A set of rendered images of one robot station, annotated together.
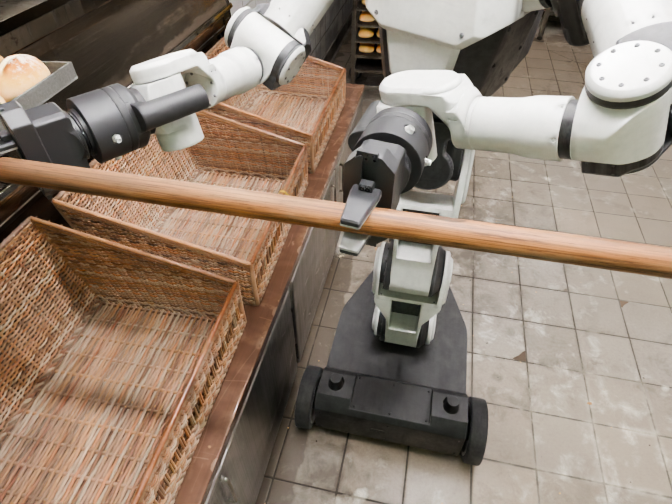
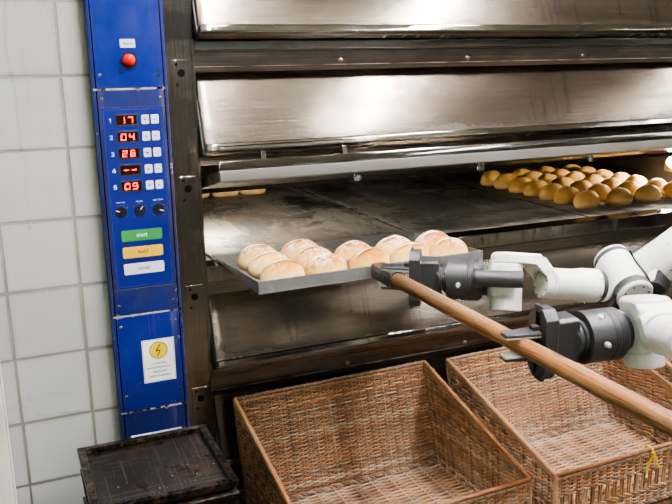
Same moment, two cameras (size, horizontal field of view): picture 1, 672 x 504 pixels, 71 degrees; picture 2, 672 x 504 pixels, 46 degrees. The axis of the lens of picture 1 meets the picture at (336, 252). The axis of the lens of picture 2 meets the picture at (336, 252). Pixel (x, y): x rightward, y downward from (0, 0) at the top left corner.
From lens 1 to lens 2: 1.03 m
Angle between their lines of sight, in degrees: 55
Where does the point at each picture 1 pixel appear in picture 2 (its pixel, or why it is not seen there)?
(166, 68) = (509, 257)
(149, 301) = (466, 475)
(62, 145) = (429, 278)
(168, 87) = (505, 268)
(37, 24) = (505, 235)
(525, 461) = not seen: outside the picture
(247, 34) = (606, 262)
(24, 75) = (448, 248)
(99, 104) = (459, 263)
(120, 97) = (473, 264)
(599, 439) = not seen: outside the picture
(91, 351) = (400, 484)
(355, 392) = not seen: outside the picture
